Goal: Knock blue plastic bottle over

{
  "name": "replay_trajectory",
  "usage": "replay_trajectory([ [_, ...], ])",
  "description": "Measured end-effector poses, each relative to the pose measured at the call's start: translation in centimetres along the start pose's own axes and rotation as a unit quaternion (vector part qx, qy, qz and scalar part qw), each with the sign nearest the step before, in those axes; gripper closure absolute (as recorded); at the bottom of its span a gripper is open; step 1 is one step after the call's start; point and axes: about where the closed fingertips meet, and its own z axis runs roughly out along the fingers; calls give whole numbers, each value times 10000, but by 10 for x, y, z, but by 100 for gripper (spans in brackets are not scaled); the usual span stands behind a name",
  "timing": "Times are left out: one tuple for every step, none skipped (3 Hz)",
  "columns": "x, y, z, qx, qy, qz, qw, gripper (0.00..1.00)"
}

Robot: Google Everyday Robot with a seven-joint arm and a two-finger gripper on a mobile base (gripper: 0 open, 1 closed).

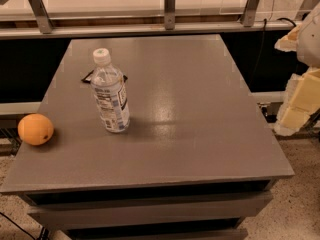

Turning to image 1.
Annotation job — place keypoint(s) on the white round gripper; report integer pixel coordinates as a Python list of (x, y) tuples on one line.
[(310, 44)]

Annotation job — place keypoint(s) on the clear plastic water bottle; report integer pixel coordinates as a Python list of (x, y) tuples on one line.
[(108, 86)]

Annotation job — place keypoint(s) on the grey drawer cabinet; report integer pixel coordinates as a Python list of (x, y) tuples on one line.
[(195, 129)]

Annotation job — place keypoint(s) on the upper grey drawer front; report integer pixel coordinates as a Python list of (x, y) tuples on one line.
[(150, 210)]

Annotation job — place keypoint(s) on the grey drawer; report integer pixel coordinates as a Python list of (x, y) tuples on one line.
[(150, 210), (228, 234)]

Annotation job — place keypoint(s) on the lower grey drawer front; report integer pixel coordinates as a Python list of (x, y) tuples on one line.
[(228, 234)]

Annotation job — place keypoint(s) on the orange fruit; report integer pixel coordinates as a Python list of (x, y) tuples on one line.
[(35, 129)]

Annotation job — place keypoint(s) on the right metal bracket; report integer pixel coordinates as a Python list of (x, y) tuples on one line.
[(248, 17)]

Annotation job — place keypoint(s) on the metal bracket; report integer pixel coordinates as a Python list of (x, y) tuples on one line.
[(39, 9), (248, 17), (169, 5)]

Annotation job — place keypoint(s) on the middle metal bracket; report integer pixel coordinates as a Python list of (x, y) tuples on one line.
[(169, 5)]

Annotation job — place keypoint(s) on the left metal bracket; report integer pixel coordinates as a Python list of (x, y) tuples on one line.
[(39, 9)]

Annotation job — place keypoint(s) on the metal rail frame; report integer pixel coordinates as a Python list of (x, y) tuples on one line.
[(92, 26)]

